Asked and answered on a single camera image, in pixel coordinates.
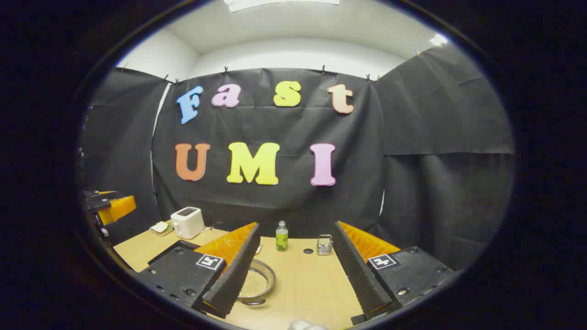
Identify soybeans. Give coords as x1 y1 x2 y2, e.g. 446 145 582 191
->
238 269 269 297

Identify black backdrop cloth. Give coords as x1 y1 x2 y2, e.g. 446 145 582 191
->
80 44 515 271

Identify white toaster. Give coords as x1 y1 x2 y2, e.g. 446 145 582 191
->
171 207 205 239

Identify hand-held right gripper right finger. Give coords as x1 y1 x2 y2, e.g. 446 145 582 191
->
333 221 454 326

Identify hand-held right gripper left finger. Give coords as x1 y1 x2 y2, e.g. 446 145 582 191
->
136 222 261 319

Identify stainless steel pot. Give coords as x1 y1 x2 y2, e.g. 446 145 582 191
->
236 259 277 306

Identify green drink bottle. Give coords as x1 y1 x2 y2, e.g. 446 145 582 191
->
276 220 289 252

